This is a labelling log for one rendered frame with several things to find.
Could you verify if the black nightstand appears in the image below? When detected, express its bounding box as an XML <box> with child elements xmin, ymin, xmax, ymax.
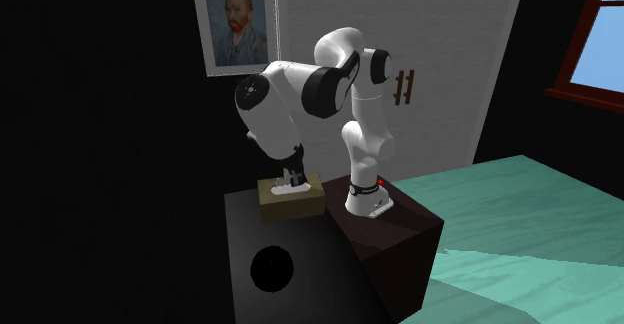
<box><xmin>223</xmin><ymin>188</ymin><xmax>394</xmax><ymax>324</ymax></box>

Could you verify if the framed portrait painting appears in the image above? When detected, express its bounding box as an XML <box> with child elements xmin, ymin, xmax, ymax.
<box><xmin>189</xmin><ymin>0</ymin><xmax>282</xmax><ymax>78</ymax></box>

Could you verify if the olive tissue box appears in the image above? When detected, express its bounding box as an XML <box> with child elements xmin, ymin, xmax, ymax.
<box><xmin>256</xmin><ymin>171</ymin><xmax>327</xmax><ymax>224</ymax></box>

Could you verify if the bed with teal cover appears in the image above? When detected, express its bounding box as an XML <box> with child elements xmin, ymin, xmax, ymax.
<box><xmin>391</xmin><ymin>154</ymin><xmax>624</xmax><ymax>324</ymax></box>

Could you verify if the dark robot stand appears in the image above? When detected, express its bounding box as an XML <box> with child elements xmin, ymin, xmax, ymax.
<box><xmin>323</xmin><ymin>175</ymin><xmax>445</xmax><ymax>324</ymax></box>

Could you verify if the red-brown framed window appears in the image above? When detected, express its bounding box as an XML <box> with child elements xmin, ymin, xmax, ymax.
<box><xmin>543</xmin><ymin>0</ymin><xmax>624</xmax><ymax>116</ymax></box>

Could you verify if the brown wooden wall rack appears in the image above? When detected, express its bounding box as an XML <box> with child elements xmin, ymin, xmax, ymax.
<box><xmin>392</xmin><ymin>69</ymin><xmax>416</xmax><ymax>107</ymax></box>

